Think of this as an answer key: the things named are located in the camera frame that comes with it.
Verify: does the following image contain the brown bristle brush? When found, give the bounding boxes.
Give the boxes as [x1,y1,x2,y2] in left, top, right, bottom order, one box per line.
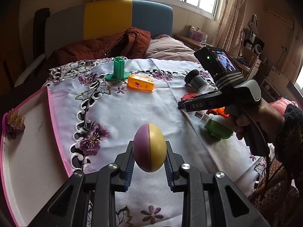
[5,109,25,139]

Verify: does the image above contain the green plastic spool stand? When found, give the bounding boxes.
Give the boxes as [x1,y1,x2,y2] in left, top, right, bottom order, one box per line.
[105,57,131,82]

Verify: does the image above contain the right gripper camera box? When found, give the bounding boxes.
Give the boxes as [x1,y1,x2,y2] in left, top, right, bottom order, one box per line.
[194,46,245,90]

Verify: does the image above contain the orange linked cubes toy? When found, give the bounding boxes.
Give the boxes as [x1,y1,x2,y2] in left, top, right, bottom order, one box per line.
[206,107,229,118]

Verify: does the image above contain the black rolled mat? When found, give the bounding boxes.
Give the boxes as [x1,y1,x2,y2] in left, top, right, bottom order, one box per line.
[32,8,50,60]

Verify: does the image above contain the white green bottle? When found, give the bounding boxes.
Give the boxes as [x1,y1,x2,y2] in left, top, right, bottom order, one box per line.
[195,112,234,140]

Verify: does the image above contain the purple yellow toy egg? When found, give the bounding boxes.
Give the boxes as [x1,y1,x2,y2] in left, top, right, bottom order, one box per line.
[133,124,167,173]

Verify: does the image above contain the red puzzle piece block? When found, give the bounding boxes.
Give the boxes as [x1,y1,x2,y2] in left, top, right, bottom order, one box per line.
[181,93,196,101]

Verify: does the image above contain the orange plastic box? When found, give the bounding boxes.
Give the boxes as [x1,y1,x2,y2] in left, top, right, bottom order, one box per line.
[127,74,154,91]

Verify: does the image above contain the pink rimmed white tray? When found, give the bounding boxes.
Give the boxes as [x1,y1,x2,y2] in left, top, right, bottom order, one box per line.
[1,87,71,226]

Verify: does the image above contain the purple gift box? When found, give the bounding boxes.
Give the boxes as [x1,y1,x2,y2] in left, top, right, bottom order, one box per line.
[188,26,208,43]

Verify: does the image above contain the pink grey pillow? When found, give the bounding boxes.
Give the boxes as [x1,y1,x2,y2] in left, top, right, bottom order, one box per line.
[144,34,198,63]

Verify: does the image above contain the multicolour sofa backrest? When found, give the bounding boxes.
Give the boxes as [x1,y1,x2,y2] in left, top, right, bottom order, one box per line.
[45,0,174,57]

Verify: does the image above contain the black cylindrical filter canister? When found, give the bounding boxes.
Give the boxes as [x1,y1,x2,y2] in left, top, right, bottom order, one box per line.
[184,69,214,93]

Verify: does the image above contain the wooden desk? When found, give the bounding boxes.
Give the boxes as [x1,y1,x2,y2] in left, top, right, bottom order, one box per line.
[173,34,213,51]

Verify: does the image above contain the pink curtain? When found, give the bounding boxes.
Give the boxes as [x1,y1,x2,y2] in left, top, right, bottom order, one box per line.
[212,0,247,58]

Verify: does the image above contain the person's right hand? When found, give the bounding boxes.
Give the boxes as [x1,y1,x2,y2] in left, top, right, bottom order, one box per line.
[228,99,284,144]

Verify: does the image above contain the rust red quilted jacket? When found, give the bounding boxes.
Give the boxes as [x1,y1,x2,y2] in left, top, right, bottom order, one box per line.
[49,27,151,66]

